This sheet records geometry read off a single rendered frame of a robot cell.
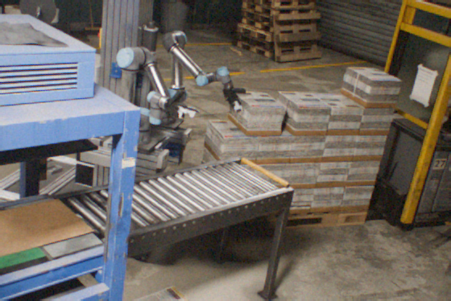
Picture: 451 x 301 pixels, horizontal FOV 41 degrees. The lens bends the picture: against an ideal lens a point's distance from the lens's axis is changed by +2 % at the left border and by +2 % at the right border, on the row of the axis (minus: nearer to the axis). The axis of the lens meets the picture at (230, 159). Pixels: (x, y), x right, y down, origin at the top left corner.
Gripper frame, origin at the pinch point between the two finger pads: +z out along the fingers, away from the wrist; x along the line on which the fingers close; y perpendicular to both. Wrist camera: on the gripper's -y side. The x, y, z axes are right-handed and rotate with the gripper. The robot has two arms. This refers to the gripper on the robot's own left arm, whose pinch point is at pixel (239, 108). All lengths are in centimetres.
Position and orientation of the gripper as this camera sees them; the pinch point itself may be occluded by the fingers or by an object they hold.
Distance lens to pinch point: 446.0
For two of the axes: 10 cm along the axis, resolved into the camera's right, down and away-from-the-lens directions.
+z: 3.3, 7.8, 5.3
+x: 3.7, 4.1, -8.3
